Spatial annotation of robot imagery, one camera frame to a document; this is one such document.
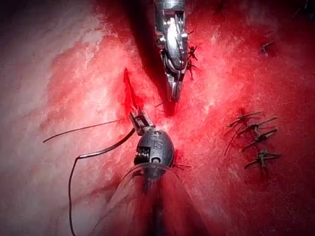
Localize right arm needle driver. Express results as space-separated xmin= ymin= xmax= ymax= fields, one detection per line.
xmin=154 ymin=0 xmax=189 ymax=76

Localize black thread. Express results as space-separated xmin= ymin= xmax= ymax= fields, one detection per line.
xmin=42 ymin=118 xmax=124 ymax=236

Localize left arm needle driver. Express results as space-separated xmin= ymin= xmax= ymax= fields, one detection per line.
xmin=133 ymin=126 xmax=176 ymax=172

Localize curved needle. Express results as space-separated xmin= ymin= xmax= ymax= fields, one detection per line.
xmin=76 ymin=127 xmax=136 ymax=159

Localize left arm needle driver jaw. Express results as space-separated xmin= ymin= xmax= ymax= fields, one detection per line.
xmin=136 ymin=110 xmax=155 ymax=131
xmin=129 ymin=112 xmax=148 ymax=136

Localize blue stitching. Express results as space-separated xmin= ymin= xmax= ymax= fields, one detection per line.
xmin=223 ymin=110 xmax=283 ymax=171
xmin=259 ymin=38 xmax=278 ymax=59

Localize black stitching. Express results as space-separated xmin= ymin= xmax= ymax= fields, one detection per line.
xmin=186 ymin=29 xmax=201 ymax=82

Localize right arm needle driver jaw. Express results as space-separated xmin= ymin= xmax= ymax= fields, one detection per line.
xmin=175 ymin=71 xmax=185 ymax=101
xmin=166 ymin=73 xmax=177 ymax=102

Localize tissue pad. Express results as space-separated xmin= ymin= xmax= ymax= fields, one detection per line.
xmin=0 ymin=0 xmax=315 ymax=236

